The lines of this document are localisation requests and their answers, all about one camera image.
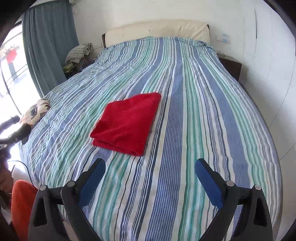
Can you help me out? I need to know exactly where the red knit sweater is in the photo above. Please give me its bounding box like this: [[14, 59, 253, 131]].
[[90, 92, 161, 156]]

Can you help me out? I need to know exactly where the patterned cushion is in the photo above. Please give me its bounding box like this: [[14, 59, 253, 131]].
[[20, 98, 51, 128]]

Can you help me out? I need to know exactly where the grey patterned cloth pile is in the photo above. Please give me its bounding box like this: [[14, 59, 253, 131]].
[[63, 43, 93, 72]]

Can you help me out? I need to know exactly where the teal window curtain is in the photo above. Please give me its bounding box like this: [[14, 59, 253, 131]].
[[22, 1, 79, 97]]

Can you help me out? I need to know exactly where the striped blue green bedspread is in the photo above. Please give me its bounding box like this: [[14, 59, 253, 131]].
[[20, 37, 281, 240]]

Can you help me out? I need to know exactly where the dark wooden nightstand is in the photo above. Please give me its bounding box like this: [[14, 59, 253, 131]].
[[217, 52, 242, 82]]

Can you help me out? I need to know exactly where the cream padded headboard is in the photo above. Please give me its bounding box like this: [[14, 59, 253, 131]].
[[102, 20, 210, 48]]

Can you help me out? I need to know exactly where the black cable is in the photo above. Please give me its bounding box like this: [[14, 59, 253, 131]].
[[9, 160, 34, 183]]

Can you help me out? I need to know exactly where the white wall socket panel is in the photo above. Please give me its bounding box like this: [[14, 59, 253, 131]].
[[216, 33, 231, 44]]

